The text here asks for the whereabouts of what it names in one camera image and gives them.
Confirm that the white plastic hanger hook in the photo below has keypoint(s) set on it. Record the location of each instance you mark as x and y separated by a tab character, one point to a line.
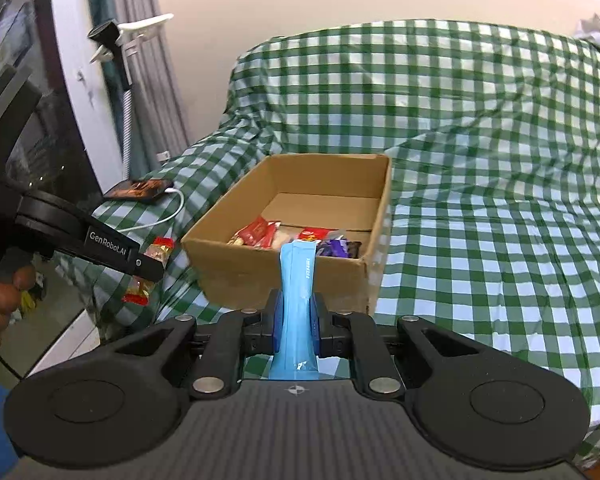
145	25

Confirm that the purple candy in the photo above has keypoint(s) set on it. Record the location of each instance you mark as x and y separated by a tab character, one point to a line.
332	247

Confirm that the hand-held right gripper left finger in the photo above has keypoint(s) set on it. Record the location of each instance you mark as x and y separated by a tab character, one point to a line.
278	325

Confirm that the small brown candy bar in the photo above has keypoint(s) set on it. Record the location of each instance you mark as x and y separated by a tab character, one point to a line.
159	250

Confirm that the cardboard box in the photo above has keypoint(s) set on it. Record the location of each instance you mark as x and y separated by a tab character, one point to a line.
230	270

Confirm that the white rice cracker packet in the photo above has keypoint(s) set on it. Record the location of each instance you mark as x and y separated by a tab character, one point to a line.
286	236

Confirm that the black smartphone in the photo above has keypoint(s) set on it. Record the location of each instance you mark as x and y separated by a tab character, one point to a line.
137	190

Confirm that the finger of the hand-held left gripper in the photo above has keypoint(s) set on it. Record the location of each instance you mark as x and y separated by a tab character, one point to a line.
110	250

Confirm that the dark red snack packet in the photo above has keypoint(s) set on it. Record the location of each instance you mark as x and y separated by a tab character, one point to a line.
257	232

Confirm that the green checkered cloth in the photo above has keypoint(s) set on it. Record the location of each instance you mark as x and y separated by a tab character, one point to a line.
480	160

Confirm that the white curtain clip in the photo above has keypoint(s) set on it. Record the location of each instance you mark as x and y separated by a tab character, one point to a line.
163	155

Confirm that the light blue snack packet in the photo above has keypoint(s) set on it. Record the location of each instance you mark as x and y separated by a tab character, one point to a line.
295	285

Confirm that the white window frame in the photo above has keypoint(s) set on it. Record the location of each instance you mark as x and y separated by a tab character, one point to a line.
80	85

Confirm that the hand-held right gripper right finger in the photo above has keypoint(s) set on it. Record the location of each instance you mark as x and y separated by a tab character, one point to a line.
314	330

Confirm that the red stick snack packet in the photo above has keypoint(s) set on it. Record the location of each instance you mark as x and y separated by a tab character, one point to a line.
314	233

